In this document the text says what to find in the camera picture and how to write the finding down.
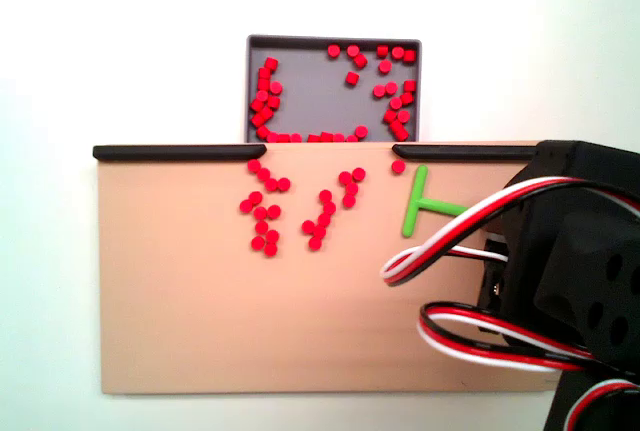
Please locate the red cylindrical granule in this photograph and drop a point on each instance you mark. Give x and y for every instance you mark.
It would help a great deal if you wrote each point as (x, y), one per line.
(390, 116)
(272, 236)
(409, 55)
(358, 174)
(308, 226)
(319, 232)
(263, 174)
(315, 243)
(396, 103)
(264, 73)
(352, 139)
(406, 97)
(257, 104)
(326, 136)
(263, 84)
(255, 197)
(382, 50)
(395, 126)
(283, 138)
(270, 249)
(271, 63)
(401, 134)
(273, 211)
(349, 200)
(272, 137)
(260, 213)
(246, 206)
(325, 196)
(398, 166)
(361, 131)
(345, 177)
(266, 113)
(391, 87)
(296, 138)
(339, 137)
(379, 91)
(385, 67)
(283, 184)
(254, 166)
(258, 243)
(397, 52)
(273, 102)
(324, 220)
(353, 50)
(410, 85)
(258, 120)
(261, 227)
(351, 189)
(403, 116)
(352, 78)
(262, 95)
(263, 131)
(271, 184)
(360, 60)
(334, 51)
(314, 139)
(275, 87)
(329, 208)

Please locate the green T-shaped pusher tool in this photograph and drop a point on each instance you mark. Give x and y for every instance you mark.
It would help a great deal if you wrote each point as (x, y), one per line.
(411, 201)

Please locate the grey plastic tray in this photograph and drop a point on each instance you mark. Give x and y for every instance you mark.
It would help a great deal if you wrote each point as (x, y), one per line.
(310, 96)

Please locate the beige rectangular board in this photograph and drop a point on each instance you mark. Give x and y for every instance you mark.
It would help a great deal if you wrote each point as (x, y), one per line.
(175, 276)

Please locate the black rail strip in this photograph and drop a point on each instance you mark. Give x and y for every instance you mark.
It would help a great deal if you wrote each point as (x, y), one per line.
(175, 152)
(470, 152)

